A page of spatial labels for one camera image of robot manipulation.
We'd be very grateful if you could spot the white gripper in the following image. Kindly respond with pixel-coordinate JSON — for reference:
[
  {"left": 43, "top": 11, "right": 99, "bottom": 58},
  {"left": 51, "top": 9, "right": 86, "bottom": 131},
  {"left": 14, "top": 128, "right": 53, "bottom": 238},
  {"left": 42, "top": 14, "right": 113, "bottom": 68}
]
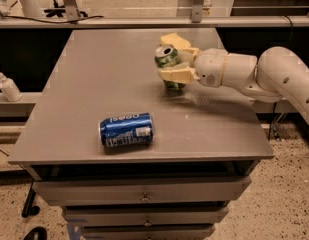
[{"left": 159, "top": 47, "right": 228, "bottom": 88}]

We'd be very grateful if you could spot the green soda can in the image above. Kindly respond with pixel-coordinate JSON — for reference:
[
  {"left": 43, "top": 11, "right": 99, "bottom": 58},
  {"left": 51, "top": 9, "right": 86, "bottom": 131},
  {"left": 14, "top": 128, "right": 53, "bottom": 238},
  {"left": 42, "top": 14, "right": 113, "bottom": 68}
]
[{"left": 154, "top": 44, "right": 185, "bottom": 91}]

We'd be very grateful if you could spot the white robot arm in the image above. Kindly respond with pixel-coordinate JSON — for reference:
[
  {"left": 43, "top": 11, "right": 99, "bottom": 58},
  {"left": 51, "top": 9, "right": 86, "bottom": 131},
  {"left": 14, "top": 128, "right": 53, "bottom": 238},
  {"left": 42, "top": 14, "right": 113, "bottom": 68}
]
[{"left": 158, "top": 46, "right": 309, "bottom": 125}]

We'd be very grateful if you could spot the blue Pepsi can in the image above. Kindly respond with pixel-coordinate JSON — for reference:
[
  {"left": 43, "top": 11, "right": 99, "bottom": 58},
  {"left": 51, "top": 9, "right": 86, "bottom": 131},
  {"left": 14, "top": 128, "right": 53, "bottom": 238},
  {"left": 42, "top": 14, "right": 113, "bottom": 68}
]
[{"left": 99, "top": 113, "right": 154, "bottom": 147}]

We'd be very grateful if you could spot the yellow sponge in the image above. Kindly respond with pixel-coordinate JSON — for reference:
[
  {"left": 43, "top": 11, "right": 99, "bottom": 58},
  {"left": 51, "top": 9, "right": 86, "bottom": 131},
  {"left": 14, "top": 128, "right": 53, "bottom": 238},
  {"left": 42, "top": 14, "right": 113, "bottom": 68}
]
[{"left": 160, "top": 33, "right": 191, "bottom": 49}]

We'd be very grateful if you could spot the grey drawer cabinet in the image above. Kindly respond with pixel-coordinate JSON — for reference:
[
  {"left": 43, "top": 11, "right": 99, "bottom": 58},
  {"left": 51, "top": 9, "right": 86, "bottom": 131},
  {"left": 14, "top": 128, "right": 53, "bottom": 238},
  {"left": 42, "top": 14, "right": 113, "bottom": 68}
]
[{"left": 7, "top": 28, "right": 275, "bottom": 240}]

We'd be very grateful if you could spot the top grey drawer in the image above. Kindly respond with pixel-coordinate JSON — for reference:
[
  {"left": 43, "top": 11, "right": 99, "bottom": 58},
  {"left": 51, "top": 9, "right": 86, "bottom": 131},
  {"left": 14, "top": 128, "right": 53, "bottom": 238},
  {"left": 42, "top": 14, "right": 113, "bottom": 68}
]
[{"left": 33, "top": 176, "right": 251, "bottom": 206}]

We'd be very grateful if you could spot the grey drawer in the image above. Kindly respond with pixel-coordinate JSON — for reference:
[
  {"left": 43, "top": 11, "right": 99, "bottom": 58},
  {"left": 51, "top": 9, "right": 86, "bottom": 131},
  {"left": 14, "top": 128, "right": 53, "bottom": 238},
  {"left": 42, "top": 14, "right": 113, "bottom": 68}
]
[
  {"left": 63, "top": 206, "right": 228, "bottom": 227},
  {"left": 33, "top": 176, "right": 251, "bottom": 206},
  {"left": 82, "top": 224, "right": 215, "bottom": 240}
]

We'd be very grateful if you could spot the white pump bottle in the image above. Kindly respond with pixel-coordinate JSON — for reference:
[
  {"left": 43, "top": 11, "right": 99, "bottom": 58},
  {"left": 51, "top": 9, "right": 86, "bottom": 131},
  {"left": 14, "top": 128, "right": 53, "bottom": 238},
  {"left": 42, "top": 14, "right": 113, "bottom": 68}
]
[{"left": 0, "top": 72, "right": 22, "bottom": 102}]

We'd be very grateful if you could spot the bottom grey drawer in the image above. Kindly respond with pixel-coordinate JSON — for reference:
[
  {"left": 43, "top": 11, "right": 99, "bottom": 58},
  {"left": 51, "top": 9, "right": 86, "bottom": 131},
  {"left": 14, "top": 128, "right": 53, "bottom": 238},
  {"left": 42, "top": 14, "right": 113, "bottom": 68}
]
[{"left": 82, "top": 224, "right": 215, "bottom": 240}]

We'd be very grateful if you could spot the middle grey drawer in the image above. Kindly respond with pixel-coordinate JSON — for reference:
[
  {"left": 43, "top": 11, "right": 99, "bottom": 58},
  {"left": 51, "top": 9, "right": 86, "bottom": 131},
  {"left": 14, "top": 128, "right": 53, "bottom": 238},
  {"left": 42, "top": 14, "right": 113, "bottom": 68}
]
[{"left": 63, "top": 206, "right": 228, "bottom": 227}]

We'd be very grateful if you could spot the black caster wheel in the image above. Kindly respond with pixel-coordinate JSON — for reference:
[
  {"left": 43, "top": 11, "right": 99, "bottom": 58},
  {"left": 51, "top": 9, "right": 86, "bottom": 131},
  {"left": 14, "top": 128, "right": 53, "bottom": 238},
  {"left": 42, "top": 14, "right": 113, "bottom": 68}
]
[{"left": 21, "top": 186, "right": 40, "bottom": 218}]

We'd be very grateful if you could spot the black object on floor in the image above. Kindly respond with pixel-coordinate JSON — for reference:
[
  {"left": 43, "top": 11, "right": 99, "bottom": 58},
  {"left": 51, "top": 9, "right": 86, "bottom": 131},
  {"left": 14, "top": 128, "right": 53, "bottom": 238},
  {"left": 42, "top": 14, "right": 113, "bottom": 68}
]
[{"left": 23, "top": 226, "right": 47, "bottom": 240}]

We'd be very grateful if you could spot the grey metal bracket right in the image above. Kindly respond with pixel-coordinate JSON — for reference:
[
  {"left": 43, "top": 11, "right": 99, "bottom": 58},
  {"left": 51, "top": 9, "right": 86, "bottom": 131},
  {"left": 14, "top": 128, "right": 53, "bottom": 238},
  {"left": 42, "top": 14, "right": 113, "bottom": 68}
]
[{"left": 191, "top": 0, "right": 204, "bottom": 23}]

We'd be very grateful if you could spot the grey metal bracket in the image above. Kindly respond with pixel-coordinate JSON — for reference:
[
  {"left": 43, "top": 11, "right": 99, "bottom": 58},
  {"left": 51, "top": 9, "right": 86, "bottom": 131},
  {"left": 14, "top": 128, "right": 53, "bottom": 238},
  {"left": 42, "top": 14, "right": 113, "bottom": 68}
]
[
  {"left": 191, "top": 0, "right": 204, "bottom": 23},
  {"left": 63, "top": 0, "right": 80, "bottom": 21}
]

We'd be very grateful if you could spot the grey metal bracket left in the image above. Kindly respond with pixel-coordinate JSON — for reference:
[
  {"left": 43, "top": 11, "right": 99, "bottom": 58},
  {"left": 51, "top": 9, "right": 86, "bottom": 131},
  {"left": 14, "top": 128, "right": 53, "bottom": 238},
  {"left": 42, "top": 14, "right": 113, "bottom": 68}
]
[{"left": 63, "top": 0, "right": 80, "bottom": 21}]

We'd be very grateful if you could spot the black cable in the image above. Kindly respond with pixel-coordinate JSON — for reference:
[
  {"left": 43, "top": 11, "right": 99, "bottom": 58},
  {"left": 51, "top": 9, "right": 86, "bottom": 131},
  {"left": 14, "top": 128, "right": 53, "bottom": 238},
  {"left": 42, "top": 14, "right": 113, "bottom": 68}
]
[{"left": 5, "top": 14, "right": 105, "bottom": 25}]

